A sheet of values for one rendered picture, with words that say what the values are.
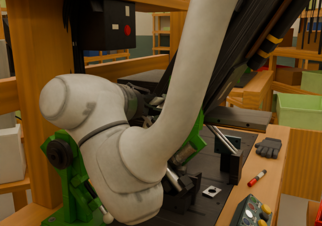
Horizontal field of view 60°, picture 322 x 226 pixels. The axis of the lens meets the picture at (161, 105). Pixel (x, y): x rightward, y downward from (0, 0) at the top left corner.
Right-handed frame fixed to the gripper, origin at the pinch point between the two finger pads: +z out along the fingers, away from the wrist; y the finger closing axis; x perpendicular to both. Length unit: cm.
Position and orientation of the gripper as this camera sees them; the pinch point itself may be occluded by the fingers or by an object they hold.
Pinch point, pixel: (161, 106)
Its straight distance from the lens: 83.1
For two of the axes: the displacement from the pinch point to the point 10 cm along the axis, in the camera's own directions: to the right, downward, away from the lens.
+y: -5.4, -7.8, 3.0
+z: 4.5, 0.3, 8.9
